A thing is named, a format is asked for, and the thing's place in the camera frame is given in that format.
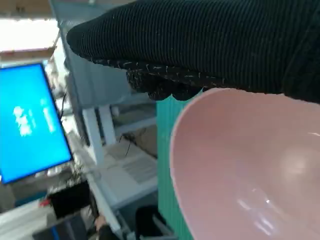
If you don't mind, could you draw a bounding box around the green cutting mat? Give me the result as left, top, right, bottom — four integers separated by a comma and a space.
155, 94, 201, 240

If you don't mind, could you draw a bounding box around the white perforated cabinet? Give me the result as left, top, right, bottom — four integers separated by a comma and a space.
97, 142, 159, 210

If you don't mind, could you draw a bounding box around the black electronics box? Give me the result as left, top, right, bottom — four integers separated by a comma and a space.
48, 181, 94, 219

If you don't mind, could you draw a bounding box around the blue screen monitor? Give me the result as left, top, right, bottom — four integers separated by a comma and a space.
0, 62, 75, 186

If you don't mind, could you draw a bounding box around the pink plastic bowl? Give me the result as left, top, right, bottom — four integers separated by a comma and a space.
169, 86, 320, 240

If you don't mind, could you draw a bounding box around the black knitted glove right hand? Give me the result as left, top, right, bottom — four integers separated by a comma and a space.
66, 0, 320, 104

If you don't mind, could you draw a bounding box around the person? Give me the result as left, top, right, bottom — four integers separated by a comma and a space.
94, 214, 120, 240

